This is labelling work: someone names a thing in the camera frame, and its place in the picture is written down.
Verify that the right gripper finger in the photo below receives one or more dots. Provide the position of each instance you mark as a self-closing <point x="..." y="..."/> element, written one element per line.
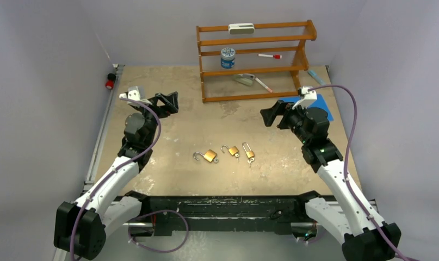
<point x="284" y="123"/>
<point x="269" y="114"/>

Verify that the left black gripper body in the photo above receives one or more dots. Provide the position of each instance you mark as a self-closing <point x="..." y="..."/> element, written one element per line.
<point x="153" y="107"/>

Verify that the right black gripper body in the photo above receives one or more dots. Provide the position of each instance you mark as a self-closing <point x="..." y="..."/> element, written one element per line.
<point x="296" y="117"/>

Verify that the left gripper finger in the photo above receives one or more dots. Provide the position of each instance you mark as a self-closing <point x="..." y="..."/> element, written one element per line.
<point x="169" y="99"/>
<point x="167" y="109"/>

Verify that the large brass padlock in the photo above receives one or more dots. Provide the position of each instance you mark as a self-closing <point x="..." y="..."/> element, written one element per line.
<point x="209" y="156"/>

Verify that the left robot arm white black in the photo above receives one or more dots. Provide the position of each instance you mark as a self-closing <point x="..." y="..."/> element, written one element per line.
<point x="82" y="226"/>

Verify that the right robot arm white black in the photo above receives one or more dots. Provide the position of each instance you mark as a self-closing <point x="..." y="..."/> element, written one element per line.
<point x="361" y="231"/>

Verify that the key in long padlock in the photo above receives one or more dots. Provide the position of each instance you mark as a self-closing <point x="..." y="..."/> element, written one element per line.
<point x="251" y="160"/>

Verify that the white pen on table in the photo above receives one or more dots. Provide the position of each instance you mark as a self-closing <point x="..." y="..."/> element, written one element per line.
<point x="268" y="89"/>

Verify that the grey stapler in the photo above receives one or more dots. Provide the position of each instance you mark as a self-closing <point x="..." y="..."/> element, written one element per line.
<point x="245" y="78"/>

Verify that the long shackle brass padlock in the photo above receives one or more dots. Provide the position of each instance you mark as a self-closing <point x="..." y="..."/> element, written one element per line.
<point x="248" y="151"/>

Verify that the orange wooden shelf rack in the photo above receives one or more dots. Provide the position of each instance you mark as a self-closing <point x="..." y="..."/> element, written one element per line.
<point x="299" y="61"/>

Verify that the light blue eraser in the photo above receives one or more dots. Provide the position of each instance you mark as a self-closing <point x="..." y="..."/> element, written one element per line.
<point x="315" y="76"/>

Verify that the white red marker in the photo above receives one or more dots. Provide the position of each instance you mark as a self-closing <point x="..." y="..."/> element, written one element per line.
<point x="273" y="56"/>

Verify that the red emergency stop button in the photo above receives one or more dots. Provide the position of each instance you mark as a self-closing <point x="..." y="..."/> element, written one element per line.
<point x="111" y="78"/>

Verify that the blue white jar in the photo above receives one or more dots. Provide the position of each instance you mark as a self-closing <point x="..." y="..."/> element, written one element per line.
<point x="227" y="60"/>

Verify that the white rectangular box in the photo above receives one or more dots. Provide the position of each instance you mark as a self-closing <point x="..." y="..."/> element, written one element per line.
<point x="241" y="28"/>

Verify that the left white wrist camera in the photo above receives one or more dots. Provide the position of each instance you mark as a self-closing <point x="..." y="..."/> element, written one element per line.
<point x="135" y="93"/>

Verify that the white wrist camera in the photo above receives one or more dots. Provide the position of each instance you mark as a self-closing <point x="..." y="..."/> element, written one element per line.
<point x="135" y="93"/>
<point x="307" y="97"/>

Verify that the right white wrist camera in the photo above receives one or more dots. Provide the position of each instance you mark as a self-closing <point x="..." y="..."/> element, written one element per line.
<point x="307" y="97"/>

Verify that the aluminium rail frame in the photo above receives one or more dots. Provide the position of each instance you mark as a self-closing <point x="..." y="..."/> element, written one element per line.
<point x="96" y="154"/>

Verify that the black base frame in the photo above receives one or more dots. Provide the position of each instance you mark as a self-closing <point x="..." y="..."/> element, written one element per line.
<point x="282" y="215"/>

